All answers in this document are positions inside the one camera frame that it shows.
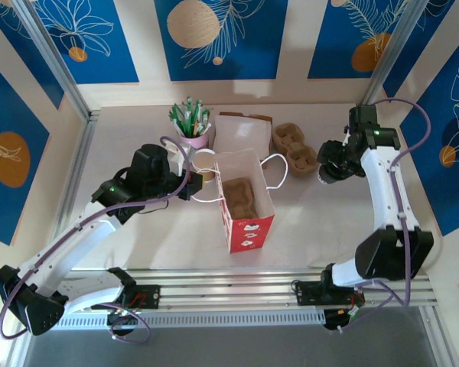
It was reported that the pink straw holder cup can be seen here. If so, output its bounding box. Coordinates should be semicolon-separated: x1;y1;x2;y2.
178;132;210;151

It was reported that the kraft cardboard box white top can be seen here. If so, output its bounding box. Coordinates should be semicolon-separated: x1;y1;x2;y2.
213;111;274;164

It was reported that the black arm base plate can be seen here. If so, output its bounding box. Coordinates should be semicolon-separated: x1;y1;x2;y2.
293;281;365;307
116;284;161;311

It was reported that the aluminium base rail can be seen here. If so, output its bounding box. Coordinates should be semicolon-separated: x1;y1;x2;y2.
67;267;439;307

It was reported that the aluminium frame post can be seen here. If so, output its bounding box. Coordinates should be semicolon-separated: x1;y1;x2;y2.
11;0;100;122
357;0;431;115

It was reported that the green white wrapped straw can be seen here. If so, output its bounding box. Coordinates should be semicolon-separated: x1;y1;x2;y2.
169;106;187;137
198;108;213;135
194;99;204;137
178;101;192;135
186;96;197;137

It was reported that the grey slotted cable duct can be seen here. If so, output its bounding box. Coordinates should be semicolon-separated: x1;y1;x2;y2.
57;310;327;329

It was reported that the brown paper cup white rim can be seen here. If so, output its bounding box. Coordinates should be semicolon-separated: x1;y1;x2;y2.
193;148;217;171
194;164;216;184

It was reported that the red white paper bag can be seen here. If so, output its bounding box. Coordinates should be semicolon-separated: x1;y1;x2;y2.
190;148;289;255

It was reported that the brown pulp cup carrier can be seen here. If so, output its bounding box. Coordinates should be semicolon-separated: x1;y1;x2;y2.
222;177;259;219
272;122;319;180

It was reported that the aluminium table edge rail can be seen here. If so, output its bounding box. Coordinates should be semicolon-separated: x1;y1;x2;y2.
44;110;100;276

